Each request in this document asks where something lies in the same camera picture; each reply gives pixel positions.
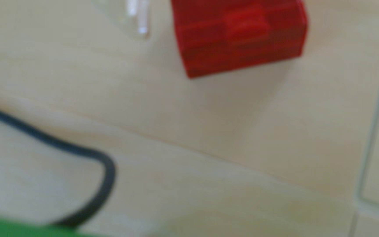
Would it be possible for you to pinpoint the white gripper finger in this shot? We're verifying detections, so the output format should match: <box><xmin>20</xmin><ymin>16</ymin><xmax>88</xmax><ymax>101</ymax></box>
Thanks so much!
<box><xmin>91</xmin><ymin>0</ymin><xmax>151</xmax><ymax>41</ymax></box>

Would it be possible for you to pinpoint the red block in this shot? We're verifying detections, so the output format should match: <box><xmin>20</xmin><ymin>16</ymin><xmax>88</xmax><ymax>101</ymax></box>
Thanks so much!
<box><xmin>170</xmin><ymin>0</ymin><xmax>309</xmax><ymax>79</ymax></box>

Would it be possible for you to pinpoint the black cable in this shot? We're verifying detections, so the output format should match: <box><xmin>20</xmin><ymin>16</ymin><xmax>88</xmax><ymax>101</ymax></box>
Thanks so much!
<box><xmin>0</xmin><ymin>102</ymin><xmax>116</xmax><ymax>229</ymax></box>

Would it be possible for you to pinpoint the green box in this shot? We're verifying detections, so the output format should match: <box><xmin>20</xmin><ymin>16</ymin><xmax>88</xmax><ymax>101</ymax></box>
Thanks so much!
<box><xmin>0</xmin><ymin>213</ymin><xmax>106</xmax><ymax>237</ymax></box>

